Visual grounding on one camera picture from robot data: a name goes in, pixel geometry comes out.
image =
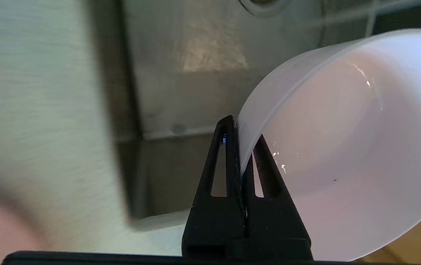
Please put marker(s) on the round metal drain strainer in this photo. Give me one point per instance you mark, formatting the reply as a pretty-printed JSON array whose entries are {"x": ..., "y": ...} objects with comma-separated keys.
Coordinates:
[{"x": 264, "y": 5}]

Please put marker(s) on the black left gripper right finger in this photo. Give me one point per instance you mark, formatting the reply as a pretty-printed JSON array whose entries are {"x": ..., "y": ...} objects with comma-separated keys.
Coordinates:
[{"x": 276, "y": 224}]

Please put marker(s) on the small pale pink plate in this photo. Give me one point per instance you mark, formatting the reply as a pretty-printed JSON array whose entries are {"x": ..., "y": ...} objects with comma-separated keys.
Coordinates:
[{"x": 343, "y": 147}]

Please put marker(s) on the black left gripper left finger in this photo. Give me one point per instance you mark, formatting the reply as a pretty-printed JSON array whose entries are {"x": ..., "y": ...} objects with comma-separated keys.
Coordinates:
[{"x": 210, "y": 224}]

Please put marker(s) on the stainless steel sink basin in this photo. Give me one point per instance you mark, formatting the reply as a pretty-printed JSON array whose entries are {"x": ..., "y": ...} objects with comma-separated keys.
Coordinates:
[{"x": 181, "y": 92}]

